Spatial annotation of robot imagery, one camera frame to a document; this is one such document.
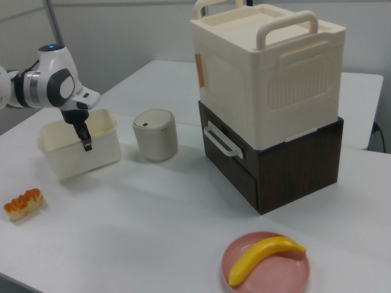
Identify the dark brown wooden drawer cabinet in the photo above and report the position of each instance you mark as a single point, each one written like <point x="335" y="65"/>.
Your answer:
<point x="293" y="177"/>

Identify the black camera stand pole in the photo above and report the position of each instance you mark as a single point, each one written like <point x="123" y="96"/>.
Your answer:
<point x="249" y="2"/>

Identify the pink plate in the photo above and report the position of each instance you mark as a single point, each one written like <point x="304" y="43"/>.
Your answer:
<point x="275" y="271"/>

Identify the small beige lidded bin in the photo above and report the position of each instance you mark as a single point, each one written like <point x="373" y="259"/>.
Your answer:
<point x="155" y="140"/>

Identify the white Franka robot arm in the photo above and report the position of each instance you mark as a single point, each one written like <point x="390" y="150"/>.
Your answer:
<point x="46" y="88"/>

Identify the yellow toy banana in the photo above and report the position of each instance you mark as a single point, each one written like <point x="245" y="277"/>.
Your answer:
<point x="259" y="254"/>

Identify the orange bread slice toy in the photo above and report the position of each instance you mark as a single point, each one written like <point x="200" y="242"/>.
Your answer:
<point x="24" y="206"/>

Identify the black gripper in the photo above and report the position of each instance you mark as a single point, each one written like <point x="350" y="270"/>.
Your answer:
<point x="75" y="117"/>

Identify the white plastic box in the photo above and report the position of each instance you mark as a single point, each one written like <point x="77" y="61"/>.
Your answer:
<point x="91" y="158"/>

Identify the orange latch strip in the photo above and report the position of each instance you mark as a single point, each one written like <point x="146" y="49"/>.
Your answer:
<point x="200" y="71"/>

